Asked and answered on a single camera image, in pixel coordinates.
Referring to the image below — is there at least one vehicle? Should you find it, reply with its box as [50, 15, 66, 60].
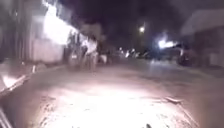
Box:
[176, 46, 195, 67]

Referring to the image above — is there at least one grey asphalt road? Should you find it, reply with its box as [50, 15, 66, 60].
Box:
[0, 58, 224, 128]

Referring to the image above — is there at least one street lamp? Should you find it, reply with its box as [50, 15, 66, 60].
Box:
[137, 23, 147, 51]

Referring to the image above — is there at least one building with bright front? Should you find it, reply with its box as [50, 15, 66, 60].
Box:
[0, 0, 83, 65]

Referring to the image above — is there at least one group of people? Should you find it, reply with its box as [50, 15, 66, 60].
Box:
[78, 35, 101, 71]

